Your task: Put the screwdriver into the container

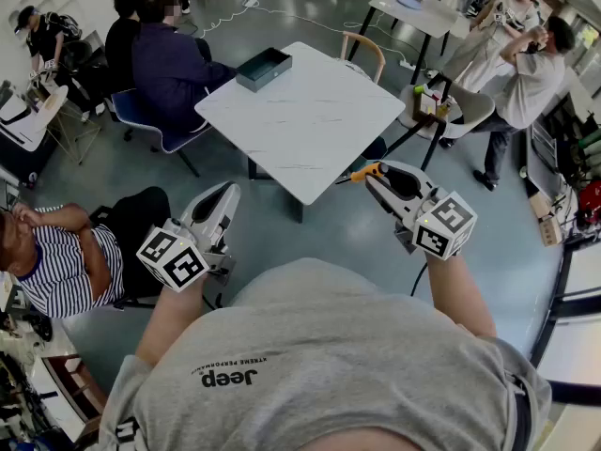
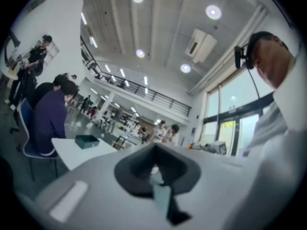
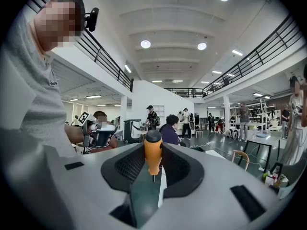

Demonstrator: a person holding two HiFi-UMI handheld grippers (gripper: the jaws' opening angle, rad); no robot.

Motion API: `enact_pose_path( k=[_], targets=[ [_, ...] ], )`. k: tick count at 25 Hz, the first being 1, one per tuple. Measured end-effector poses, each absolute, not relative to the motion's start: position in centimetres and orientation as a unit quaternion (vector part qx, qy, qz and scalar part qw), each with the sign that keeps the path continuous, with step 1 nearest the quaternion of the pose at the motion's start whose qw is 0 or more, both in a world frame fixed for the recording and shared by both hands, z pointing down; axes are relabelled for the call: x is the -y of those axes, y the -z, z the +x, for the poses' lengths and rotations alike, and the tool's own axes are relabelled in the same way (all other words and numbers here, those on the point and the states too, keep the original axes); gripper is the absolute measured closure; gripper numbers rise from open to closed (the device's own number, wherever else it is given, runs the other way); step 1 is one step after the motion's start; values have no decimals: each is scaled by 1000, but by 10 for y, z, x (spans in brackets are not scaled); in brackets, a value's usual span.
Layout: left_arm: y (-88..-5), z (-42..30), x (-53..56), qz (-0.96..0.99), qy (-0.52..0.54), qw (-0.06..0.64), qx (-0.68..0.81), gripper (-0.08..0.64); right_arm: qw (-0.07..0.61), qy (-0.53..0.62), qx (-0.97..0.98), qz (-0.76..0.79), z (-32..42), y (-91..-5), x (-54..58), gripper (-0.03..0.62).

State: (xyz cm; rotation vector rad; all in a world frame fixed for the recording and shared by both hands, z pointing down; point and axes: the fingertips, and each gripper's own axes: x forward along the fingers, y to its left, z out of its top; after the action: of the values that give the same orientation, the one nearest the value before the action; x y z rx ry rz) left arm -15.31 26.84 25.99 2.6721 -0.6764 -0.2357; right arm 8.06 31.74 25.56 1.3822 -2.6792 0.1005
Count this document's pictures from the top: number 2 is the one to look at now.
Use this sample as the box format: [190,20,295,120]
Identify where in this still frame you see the dark green box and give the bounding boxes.
[74,134,100,150]

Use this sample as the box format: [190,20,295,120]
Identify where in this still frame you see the person's head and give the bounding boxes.
[247,31,295,90]

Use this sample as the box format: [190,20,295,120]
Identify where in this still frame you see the person's grey t-shirt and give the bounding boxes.
[243,44,307,158]

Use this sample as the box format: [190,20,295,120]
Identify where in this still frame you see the row of strip ceiling lights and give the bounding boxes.
[80,11,151,95]

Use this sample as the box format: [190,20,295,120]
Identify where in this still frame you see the white side table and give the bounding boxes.
[0,58,20,81]

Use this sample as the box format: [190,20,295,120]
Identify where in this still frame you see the black mezzanine railing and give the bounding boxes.
[80,36,192,117]

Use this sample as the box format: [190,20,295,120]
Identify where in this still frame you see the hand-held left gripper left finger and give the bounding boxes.
[71,142,166,222]

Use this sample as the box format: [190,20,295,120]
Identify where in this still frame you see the black head-mounted camera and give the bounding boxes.
[234,45,248,69]

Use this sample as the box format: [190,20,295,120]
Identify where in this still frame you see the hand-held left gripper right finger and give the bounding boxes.
[153,142,240,225]

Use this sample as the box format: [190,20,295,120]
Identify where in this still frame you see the white ceiling air conditioner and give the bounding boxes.
[184,27,218,64]

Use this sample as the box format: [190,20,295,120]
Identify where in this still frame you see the white display shelves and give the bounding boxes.
[95,104,144,138]

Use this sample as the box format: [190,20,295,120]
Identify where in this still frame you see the blue chair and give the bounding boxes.
[17,97,60,183]

